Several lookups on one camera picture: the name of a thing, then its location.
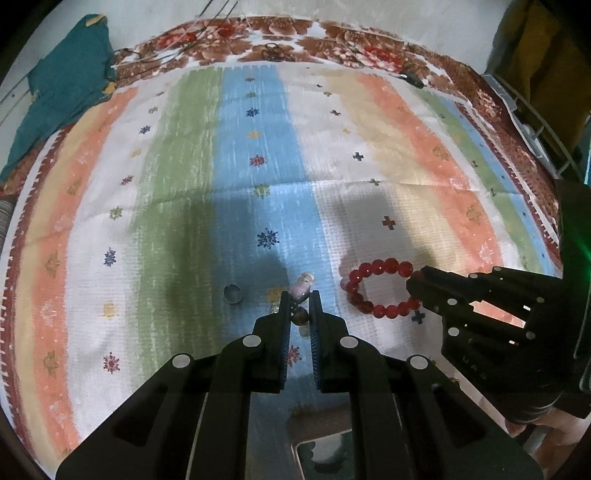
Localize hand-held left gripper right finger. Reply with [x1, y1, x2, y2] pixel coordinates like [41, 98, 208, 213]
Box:
[308, 290, 546, 480]

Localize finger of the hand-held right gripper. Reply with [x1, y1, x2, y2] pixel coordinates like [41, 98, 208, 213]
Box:
[418, 266, 559, 333]
[406, 279, 536, 354]

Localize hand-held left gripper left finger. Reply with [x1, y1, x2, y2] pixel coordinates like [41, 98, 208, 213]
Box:
[55, 290, 293, 480]

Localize pale mixed bead bracelet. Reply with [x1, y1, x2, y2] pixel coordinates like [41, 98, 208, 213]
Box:
[270, 271, 319, 337]

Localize red bead bracelet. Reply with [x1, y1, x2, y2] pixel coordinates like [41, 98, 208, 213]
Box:
[340, 257, 423, 320]

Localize silver metal tin box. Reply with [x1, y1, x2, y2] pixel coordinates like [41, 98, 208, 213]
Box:
[294, 428, 359, 480]

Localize person's right hand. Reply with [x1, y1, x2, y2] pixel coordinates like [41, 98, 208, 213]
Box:
[505, 401, 591, 448]

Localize striped colourful mat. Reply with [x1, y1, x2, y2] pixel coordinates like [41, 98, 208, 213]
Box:
[0, 62, 566, 480]

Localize mustard yellow jacket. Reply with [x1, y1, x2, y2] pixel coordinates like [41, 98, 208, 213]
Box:
[503, 0, 580, 121]

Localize teal cloth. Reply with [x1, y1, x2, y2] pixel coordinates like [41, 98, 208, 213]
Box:
[0, 14, 118, 183]

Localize white wire rack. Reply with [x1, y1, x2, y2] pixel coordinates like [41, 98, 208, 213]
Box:
[482, 71, 583, 180]

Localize black cable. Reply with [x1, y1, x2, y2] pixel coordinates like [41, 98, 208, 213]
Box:
[194, 0, 243, 20]
[115, 28, 199, 65]

